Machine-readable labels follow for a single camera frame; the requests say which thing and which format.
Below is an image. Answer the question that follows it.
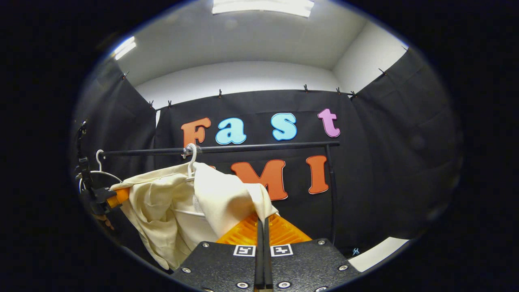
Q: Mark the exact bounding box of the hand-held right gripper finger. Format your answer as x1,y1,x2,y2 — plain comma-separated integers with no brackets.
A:
264,214,362,292
169,213,264,292

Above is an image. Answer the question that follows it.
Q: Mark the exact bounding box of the cream shirt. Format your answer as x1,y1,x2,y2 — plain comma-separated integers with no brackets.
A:
110,162,279,271

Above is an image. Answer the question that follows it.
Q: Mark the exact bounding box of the white plastic hanger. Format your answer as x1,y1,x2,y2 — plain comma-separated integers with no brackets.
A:
78,149,123,191
174,143,207,218

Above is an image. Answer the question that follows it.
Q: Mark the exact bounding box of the ceiling light panel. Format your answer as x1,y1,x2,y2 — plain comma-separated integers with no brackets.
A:
212,0,315,18
113,36,137,61

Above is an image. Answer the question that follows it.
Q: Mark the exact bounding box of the row of black clips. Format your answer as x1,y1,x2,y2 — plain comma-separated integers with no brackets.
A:
122,45,408,110

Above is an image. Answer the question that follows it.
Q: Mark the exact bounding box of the black backdrop cloth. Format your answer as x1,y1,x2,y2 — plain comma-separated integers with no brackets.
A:
71,45,465,264

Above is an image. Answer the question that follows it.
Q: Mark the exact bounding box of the black clothes rail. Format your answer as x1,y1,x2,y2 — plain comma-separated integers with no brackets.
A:
101,141,340,244

